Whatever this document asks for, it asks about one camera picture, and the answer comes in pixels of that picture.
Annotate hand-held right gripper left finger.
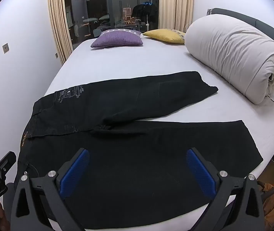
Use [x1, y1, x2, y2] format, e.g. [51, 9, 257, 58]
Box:
[10, 148, 90, 231]

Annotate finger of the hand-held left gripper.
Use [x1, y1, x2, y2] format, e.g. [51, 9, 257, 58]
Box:
[0, 151, 17, 174]

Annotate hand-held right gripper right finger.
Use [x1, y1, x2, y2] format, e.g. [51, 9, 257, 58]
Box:
[186, 147, 265, 231]

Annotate black pants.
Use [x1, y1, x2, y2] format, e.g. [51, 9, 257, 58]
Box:
[14, 71, 264, 230]

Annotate white pillow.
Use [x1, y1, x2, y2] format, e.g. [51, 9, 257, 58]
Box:
[184, 14, 274, 105]

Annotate bed with white sheet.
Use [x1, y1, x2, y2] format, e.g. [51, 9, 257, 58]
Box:
[2, 32, 274, 231]

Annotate purple pillow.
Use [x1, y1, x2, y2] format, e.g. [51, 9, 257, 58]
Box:
[90, 29, 144, 48]

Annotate yellow pillow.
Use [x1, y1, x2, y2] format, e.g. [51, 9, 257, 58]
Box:
[142, 28, 187, 44]

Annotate beige curtain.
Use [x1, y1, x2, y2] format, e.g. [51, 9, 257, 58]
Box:
[47, 0, 74, 65]
[159, 0, 194, 30]

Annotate large dark window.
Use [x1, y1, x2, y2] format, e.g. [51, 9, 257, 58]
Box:
[63, 0, 160, 53]

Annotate black hanging garment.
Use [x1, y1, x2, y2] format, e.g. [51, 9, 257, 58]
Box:
[131, 2, 159, 24]

